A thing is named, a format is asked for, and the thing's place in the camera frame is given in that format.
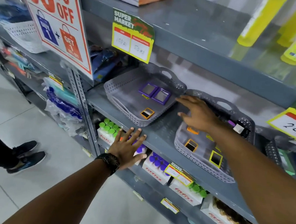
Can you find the person's right hand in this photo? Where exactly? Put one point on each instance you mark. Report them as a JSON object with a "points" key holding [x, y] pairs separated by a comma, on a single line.
{"points": [[202, 115]]}

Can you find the person's left hand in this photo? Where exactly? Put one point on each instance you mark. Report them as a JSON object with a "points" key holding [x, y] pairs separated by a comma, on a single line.
{"points": [[123, 151]]}

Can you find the person's right thumb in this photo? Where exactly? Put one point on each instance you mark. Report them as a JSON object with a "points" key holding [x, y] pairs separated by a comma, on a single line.
{"points": [[183, 115]]}

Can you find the green and yellow price tag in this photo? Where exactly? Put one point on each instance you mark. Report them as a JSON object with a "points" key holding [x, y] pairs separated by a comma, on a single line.
{"points": [[133, 37], [293, 124]]}

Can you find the green packaged item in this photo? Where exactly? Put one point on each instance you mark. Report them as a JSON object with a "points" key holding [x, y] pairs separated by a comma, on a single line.
{"points": [[286, 161]]}

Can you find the small yellow shelf label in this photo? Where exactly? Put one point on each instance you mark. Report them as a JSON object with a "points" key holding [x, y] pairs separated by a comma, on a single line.
{"points": [[137, 195], [56, 81], [86, 152], [169, 205], [179, 174]]}

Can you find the white box of green-capped bottles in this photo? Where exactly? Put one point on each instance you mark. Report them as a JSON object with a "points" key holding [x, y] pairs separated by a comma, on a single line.
{"points": [[185, 195], [105, 135]]}

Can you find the yellow framed small mirror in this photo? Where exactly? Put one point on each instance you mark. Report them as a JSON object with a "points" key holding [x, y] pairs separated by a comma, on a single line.
{"points": [[216, 159]]}

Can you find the white perforated plastic basket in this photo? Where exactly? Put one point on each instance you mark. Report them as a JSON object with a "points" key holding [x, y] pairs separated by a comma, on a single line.
{"points": [[27, 37]]}

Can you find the person's right forearm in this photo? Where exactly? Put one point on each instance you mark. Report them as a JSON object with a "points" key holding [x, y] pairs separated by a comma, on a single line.
{"points": [[261, 184]]}

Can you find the clear bagged blue goods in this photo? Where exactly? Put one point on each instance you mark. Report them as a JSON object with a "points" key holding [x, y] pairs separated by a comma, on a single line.
{"points": [[62, 107]]}

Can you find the person's left thumb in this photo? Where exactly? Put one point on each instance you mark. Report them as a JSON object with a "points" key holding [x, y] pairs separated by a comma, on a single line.
{"points": [[140, 157]]}

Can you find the black wristwatch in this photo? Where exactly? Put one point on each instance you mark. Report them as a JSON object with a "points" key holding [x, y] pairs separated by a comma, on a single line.
{"points": [[109, 161]]}

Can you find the person's left middle finger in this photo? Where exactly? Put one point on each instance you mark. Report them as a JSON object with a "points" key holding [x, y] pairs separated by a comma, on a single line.
{"points": [[137, 137]]}

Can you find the white box of brown-capped bottles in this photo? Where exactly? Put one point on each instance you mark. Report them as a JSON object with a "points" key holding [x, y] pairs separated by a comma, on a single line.
{"points": [[221, 214]]}

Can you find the white framed small mirror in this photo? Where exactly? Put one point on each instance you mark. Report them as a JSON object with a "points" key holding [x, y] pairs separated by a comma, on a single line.
{"points": [[238, 128]]}

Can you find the purple framed square mirror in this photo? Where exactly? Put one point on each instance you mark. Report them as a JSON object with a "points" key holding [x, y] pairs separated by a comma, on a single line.
{"points": [[148, 89], [161, 96]]}

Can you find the person's left little finger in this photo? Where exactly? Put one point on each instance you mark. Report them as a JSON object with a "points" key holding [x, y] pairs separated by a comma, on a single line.
{"points": [[119, 136]]}

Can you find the white box of purple-capped bottles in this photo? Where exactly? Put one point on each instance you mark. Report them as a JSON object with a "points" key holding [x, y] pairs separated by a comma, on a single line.
{"points": [[155, 168], [141, 150]]}

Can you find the grey plastic basket tray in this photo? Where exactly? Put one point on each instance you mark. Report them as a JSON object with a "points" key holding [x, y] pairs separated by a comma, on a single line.
{"points": [[124, 95], [201, 149], [273, 151]]}

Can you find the blue plastic packets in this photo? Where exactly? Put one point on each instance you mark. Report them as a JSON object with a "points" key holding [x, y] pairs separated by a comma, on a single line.
{"points": [[105, 62]]}

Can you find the white and red sale sign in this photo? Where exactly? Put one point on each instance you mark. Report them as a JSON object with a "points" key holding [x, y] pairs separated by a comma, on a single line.
{"points": [[54, 28]]}

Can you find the grey metal shelf unit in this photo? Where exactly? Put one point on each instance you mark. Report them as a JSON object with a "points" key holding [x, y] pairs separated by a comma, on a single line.
{"points": [[165, 143]]}

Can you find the orange framed small mirror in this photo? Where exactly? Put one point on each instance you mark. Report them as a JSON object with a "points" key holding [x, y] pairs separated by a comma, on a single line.
{"points": [[147, 113], [191, 145], [192, 131]]}

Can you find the person's left forearm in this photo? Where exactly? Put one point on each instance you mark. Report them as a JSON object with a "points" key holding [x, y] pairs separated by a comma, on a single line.
{"points": [[61, 198]]}

